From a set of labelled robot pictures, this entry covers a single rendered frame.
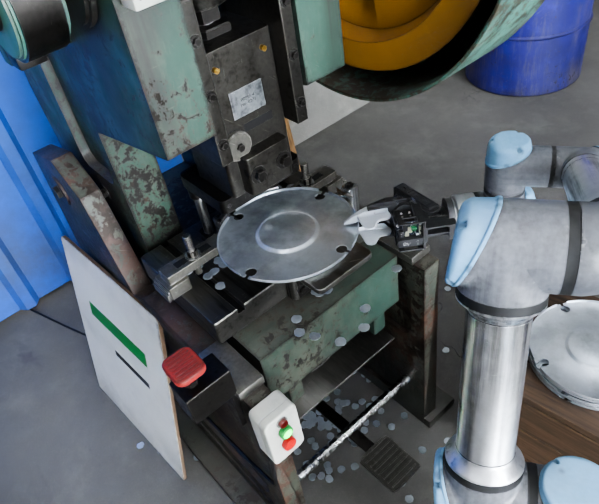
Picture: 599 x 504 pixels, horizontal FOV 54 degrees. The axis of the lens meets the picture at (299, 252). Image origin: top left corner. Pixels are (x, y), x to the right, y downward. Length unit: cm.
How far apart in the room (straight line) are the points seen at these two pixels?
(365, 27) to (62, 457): 150
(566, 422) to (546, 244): 76
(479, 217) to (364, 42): 64
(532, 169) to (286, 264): 48
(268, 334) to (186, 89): 51
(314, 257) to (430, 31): 46
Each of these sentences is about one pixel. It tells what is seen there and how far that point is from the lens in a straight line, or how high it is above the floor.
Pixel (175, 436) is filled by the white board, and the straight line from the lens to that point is 167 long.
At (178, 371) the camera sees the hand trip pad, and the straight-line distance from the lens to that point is 103.
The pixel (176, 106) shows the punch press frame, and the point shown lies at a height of 114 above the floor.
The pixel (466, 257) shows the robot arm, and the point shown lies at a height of 104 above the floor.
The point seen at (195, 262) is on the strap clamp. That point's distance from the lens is 122.
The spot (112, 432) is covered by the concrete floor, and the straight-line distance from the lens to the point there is 198.
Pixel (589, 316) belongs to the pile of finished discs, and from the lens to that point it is 158.
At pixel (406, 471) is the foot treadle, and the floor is 16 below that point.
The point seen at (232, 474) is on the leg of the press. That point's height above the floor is 3.
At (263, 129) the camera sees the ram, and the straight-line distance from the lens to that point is 110.
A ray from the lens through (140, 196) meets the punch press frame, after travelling 132.
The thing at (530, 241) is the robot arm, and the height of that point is 106.
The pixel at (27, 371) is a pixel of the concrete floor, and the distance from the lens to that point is 230.
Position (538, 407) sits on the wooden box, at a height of 34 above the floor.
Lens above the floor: 153
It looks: 42 degrees down
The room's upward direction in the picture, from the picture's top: 11 degrees counter-clockwise
